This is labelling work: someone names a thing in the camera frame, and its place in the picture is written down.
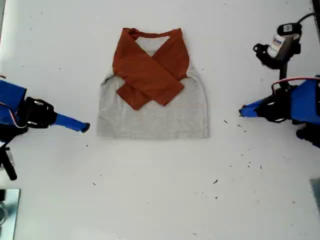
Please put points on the steel plate with black clamp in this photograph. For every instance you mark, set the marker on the steel plate with black clamp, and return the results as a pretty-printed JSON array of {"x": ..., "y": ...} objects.
[{"x": 10, "y": 215}]

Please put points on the black camera stalk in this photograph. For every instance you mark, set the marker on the black camera stalk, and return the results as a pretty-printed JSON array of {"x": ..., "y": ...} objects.
[{"x": 275, "y": 62}]

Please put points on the grey t shirt rust sleeves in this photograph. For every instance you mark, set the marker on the grey t shirt rust sleeves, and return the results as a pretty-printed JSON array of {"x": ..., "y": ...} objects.
[{"x": 152, "y": 100}]

